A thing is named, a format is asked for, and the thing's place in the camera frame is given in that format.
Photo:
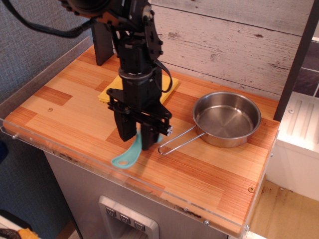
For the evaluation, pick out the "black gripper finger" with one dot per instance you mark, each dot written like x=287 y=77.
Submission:
x=150 y=136
x=126 y=125

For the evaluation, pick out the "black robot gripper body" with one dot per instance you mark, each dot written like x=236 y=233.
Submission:
x=140 y=97

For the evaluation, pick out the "teal dish brush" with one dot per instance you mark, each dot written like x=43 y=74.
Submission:
x=129 y=157

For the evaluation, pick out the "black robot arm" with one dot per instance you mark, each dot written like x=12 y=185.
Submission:
x=138 y=47

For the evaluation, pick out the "stainless steel pot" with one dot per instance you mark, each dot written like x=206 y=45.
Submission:
x=223 y=119

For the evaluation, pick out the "grey toy fridge cabinet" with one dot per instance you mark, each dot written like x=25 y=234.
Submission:
x=82 y=189

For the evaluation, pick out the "silver dispenser panel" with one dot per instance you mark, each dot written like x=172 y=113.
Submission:
x=122 y=222

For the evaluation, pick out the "clear acrylic table guard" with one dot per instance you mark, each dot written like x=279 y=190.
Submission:
x=210 y=184

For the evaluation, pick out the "white toy sink unit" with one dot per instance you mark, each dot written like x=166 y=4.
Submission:
x=294 y=161

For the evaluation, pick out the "orange object bottom left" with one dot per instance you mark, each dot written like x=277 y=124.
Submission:
x=27 y=234

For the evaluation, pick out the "dark left shelf post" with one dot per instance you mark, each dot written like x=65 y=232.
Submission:
x=103 y=44

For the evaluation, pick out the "dark shelf post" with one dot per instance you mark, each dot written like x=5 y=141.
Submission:
x=103 y=44
x=298 y=60

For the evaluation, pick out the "dark right shelf post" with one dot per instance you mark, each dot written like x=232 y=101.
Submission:
x=298 y=60

